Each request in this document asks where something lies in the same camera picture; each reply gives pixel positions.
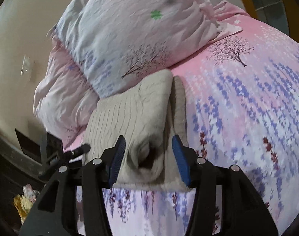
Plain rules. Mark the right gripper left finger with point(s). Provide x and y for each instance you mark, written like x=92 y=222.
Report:
x=54 y=212

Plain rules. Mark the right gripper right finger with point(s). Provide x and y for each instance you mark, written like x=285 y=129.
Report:
x=243 y=211

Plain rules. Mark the beige cable knit sweater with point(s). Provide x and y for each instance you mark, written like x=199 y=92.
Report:
x=148 y=115

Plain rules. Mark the crumpled colourful cloth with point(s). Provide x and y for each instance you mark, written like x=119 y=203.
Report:
x=23 y=203

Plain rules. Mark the pink floral bed sheet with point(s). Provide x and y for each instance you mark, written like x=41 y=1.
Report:
x=243 y=108

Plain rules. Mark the blue white floral pillow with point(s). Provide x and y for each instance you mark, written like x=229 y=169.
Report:
x=116 y=43

